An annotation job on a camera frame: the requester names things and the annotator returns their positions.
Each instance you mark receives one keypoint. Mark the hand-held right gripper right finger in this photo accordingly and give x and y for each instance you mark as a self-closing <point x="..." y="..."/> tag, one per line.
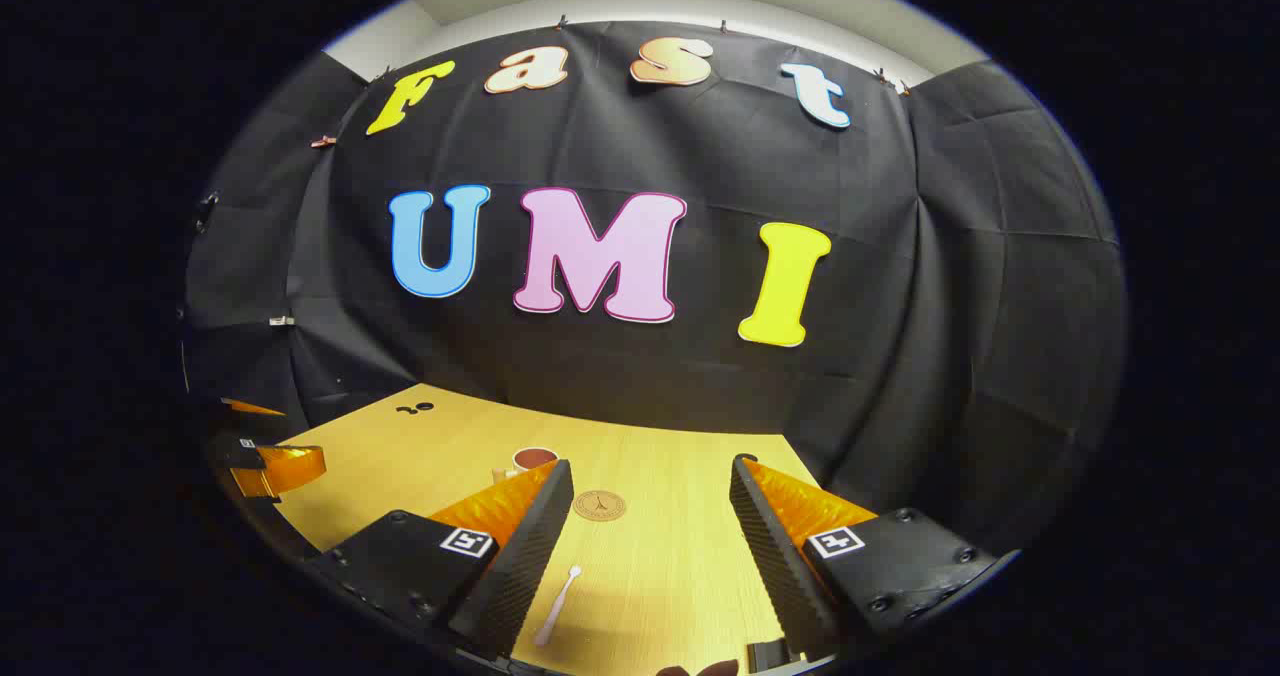
<point x="775" y="566"/>

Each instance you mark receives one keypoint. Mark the black backdrop cloth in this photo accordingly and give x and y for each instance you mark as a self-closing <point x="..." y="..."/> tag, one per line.
<point x="700" y="396"/>

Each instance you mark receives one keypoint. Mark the wooden desktop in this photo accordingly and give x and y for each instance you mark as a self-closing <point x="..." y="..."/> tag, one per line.
<point x="660" y="576"/>

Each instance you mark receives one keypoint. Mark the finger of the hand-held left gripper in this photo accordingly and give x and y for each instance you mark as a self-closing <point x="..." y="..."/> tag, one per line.
<point x="250" y="408"/>
<point x="240" y="451"/>

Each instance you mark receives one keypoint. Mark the round brown coaster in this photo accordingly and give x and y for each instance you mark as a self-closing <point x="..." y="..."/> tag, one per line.
<point x="600" y="506"/>

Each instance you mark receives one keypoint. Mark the cream cup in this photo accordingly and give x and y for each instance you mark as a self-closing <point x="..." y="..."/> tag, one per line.
<point x="535" y="455"/>

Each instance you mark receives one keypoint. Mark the white toothbrush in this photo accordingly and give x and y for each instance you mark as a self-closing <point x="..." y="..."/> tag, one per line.
<point x="556" y="606"/>

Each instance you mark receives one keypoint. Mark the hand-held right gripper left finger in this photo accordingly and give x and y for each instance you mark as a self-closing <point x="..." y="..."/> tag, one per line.
<point x="530" y="556"/>

